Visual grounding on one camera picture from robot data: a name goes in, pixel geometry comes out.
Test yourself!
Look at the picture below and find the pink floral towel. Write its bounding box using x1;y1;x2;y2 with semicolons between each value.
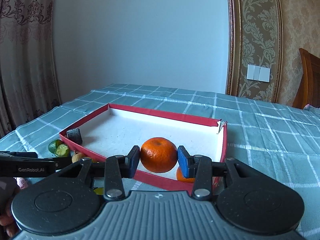
15;177;28;190

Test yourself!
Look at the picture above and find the white wall switch panel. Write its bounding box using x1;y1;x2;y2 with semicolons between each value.
246;64;271;82

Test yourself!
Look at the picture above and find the brown longan fruit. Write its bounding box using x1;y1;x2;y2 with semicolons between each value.
72;152;86;163

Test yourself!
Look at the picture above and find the patterned brown curtain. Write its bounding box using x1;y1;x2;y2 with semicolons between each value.
1;0;61;137

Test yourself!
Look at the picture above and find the orange mandarin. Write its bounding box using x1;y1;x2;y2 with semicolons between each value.
140;137;178;173
176;167;195;183

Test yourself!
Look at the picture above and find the wooden bed headboard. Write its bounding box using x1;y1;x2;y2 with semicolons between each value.
292;48;320;109

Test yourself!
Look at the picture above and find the ornate wallpaper panel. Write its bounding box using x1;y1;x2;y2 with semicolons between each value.
226;0;283;103

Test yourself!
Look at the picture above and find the green plaid tablecloth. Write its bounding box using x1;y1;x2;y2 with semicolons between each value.
1;84;319;239

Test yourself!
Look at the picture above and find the red shallow cardboard tray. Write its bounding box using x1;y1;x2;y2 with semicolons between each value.
59;103;228;195

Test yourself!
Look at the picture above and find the green cucumber end piece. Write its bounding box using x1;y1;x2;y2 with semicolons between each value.
48;139;63;154

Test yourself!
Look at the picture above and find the green cucumber cut piece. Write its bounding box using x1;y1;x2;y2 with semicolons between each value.
55;144;70;157

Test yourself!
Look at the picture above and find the left hand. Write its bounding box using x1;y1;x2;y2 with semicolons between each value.
1;177;20;239

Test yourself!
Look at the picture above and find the dark cylinder piece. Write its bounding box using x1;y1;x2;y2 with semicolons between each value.
66;128;82;145

